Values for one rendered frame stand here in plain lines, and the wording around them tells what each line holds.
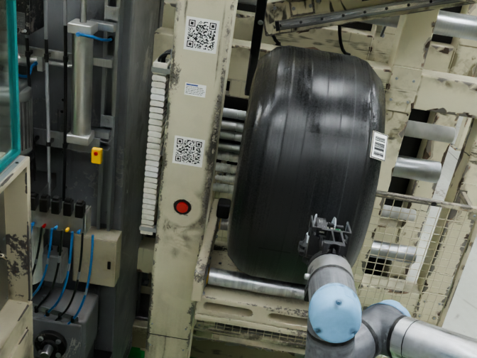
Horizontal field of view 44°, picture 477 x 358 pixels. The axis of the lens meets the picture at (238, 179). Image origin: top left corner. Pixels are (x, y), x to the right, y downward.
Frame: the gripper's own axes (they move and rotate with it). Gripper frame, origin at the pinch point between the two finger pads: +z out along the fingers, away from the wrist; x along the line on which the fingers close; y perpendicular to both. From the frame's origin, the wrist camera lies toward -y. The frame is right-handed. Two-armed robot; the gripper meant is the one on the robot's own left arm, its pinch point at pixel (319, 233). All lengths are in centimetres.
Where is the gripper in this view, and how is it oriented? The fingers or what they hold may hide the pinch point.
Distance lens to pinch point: 121.1
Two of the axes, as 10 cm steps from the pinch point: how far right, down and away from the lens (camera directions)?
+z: 0.7, -3.3, 9.4
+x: -9.9, -1.7, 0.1
